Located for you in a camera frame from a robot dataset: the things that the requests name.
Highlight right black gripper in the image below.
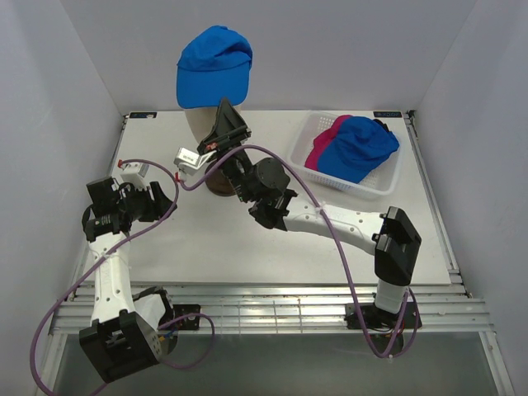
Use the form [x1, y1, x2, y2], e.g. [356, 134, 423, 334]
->
[197, 97, 253, 205]

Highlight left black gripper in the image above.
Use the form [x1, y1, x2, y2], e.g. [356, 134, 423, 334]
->
[117, 181, 177, 222]

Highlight blue cap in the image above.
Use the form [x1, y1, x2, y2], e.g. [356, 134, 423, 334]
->
[317, 115, 399, 183]
[176, 26, 253, 110]

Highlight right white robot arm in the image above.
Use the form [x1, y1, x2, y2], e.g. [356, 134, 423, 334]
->
[185, 100, 422, 328]

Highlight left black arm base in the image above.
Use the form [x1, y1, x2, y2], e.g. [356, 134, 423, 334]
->
[159, 304, 201, 332]

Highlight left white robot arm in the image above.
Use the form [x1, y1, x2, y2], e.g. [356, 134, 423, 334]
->
[79, 177, 176, 384]

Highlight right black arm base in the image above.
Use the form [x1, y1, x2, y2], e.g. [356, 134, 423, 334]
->
[344, 302, 422, 332]

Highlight cream mannequin head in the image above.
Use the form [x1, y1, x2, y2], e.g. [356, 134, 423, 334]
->
[184, 106, 218, 144]

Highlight dark round wooden stand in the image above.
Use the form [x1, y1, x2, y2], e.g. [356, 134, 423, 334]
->
[205, 163, 236, 197]

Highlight magenta cap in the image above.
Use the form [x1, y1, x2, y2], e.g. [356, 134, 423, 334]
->
[304, 115, 351, 171]

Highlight white plastic basket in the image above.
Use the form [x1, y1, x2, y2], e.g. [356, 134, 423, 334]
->
[286, 111, 405, 200]

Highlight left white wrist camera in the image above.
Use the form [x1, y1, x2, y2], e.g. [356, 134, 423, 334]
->
[117, 160, 149, 190]

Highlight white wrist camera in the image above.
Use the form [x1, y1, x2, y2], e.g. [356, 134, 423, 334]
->
[173, 147, 217, 182]
[117, 160, 149, 190]

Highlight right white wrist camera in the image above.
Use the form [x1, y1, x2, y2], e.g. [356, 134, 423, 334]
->
[173, 147, 217, 182]

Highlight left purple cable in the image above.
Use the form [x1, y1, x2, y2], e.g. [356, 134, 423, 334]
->
[34, 158, 216, 395]

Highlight purple cable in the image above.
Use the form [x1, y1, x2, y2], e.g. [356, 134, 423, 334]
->
[34, 158, 216, 395]
[175, 144, 422, 360]

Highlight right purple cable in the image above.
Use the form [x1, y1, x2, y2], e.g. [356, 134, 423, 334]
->
[175, 144, 422, 360]

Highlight aluminium frame rails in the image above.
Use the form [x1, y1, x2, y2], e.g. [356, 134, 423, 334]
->
[48, 111, 515, 395]

